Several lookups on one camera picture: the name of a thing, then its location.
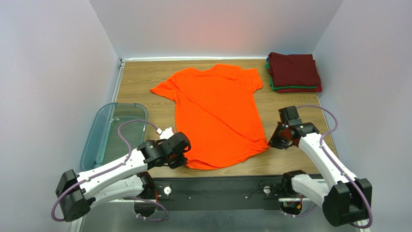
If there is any aluminium frame rail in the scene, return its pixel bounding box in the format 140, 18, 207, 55
69, 199, 142, 232

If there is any clear blue plastic bin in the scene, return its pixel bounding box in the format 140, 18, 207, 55
80, 102, 148, 171

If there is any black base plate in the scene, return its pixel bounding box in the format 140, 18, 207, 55
141, 174, 326, 212

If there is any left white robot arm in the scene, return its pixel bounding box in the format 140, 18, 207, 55
51, 131, 191, 222

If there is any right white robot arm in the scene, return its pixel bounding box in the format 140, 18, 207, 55
268, 106, 373, 229

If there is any folded red t-shirt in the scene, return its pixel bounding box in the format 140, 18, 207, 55
276, 86, 323, 93

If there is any orange t-shirt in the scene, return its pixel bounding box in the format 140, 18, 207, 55
151, 64, 269, 170

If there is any folded maroon t-shirt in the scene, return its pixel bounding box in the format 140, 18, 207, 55
268, 52, 321, 88

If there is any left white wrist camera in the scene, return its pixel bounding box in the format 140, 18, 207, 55
159, 127, 176, 140

